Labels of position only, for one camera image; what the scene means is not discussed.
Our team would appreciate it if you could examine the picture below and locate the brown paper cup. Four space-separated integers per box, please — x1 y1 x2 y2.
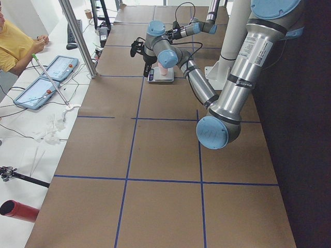
84 9 93 20

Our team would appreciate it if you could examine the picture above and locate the red bottle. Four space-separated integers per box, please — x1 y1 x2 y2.
1 200 40 223

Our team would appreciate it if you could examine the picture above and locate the aluminium frame post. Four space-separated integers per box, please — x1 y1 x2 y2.
59 0 97 79

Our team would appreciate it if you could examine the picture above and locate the black tripod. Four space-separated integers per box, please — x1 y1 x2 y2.
1 166 50 188

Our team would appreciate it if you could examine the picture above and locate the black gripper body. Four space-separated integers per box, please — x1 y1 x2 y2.
143 53 157 68
165 28 181 40

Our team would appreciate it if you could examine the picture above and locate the near teach pendant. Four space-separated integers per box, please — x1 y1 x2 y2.
13 77 56 110

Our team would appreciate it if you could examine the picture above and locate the teach pendant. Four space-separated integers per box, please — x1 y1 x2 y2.
46 55 79 83
13 77 56 110

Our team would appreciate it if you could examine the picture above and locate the far teach pendant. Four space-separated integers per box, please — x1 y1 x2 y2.
46 55 79 83

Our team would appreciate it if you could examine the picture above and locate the black wrist cable arm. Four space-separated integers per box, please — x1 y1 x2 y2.
137 37 205 56
172 2 196 30

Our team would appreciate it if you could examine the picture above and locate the green handled reach grabber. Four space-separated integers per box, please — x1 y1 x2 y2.
32 53 70 107

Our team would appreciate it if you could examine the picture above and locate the white plastic parts pile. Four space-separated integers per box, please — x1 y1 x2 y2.
35 103 81 145

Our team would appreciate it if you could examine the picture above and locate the black keyboard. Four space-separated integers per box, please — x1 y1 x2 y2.
67 19 83 44

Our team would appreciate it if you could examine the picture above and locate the digital kitchen scale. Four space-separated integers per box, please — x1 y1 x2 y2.
147 67 174 84

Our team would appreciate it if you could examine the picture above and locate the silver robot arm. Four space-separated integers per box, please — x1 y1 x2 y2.
165 0 220 42
142 1 306 149

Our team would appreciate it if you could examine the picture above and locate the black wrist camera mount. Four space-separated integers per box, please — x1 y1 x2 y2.
130 37 145 57

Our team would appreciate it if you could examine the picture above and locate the black computer mouse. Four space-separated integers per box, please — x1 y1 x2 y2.
66 43 78 50

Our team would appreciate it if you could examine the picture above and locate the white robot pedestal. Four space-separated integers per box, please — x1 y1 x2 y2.
205 0 251 90

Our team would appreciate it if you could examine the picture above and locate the person in yellow shirt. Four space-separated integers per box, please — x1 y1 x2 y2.
1 14 49 76

